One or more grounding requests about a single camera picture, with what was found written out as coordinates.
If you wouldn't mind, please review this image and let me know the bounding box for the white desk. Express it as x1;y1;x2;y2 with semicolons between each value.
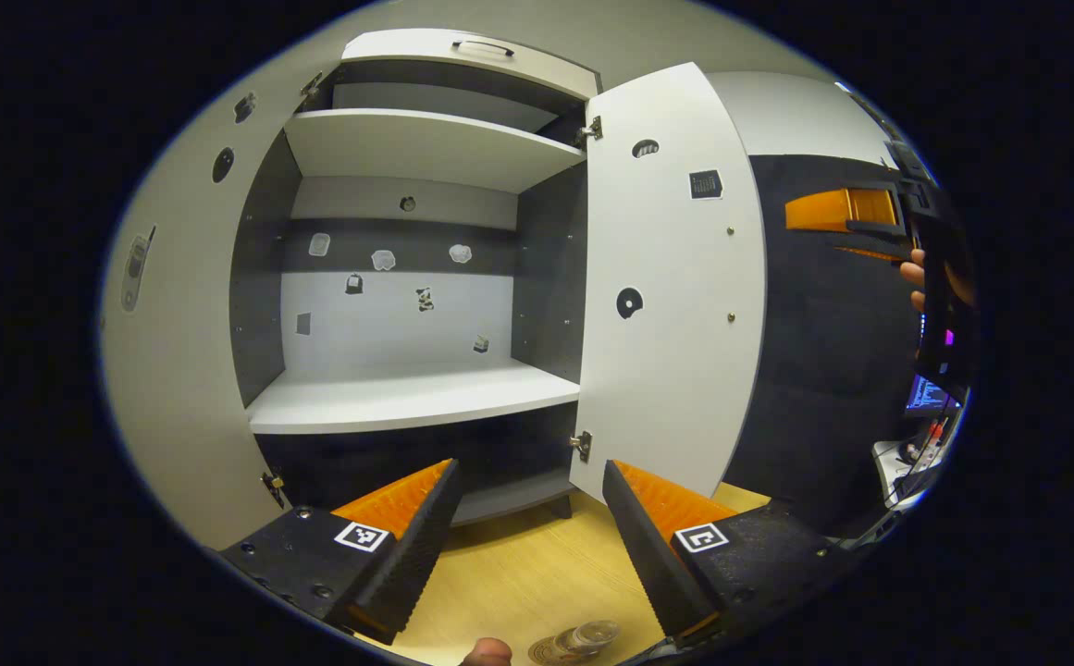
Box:
872;416;963;510

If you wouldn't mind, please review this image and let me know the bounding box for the white cabinet door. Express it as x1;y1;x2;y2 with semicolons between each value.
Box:
100;69;334;551
569;62;769;505

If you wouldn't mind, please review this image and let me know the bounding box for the clear glass bottle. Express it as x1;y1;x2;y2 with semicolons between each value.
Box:
546;620;623;662

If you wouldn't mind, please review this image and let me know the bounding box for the white drawer front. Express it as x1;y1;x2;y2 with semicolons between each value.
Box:
340;28;602;101

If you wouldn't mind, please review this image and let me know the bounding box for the computer monitor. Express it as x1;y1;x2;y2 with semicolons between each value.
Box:
907;319;963;413

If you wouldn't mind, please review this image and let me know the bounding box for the white cabinet shelf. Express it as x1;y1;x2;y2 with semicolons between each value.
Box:
283;108;588;195

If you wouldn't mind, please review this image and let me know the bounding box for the white and grey cabinet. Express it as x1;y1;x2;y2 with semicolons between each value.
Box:
229;28;604;528

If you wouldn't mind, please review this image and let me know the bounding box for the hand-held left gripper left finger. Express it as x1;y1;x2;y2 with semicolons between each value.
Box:
217;458;463;647

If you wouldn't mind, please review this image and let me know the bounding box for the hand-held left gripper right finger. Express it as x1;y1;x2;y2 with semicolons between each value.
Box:
601;460;857;648

